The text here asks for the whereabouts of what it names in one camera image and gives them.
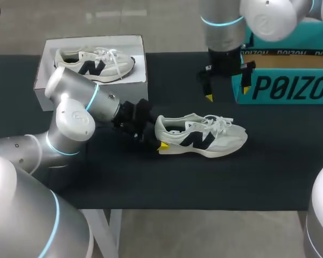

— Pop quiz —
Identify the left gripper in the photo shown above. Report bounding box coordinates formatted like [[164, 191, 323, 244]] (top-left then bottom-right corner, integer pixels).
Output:
[[111, 98, 170, 155]]

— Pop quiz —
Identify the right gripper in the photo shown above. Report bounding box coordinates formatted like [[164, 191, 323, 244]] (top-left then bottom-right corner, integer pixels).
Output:
[[197, 45, 257, 103]]

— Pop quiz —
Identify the white shoebox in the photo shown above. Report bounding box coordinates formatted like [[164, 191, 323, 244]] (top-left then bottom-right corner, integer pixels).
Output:
[[33, 34, 149, 112]]

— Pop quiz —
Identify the white cable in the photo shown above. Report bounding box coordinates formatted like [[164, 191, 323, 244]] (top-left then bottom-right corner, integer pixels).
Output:
[[80, 209, 95, 258]]

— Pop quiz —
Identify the white sneaker with black letter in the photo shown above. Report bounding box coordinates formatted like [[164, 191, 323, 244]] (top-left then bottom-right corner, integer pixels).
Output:
[[154, 112, 249, 159], [53, 47, 137, 82]]

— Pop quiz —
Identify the teal box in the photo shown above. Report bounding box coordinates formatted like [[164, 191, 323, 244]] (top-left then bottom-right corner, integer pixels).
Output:
[[230, 20, 323, 105]]

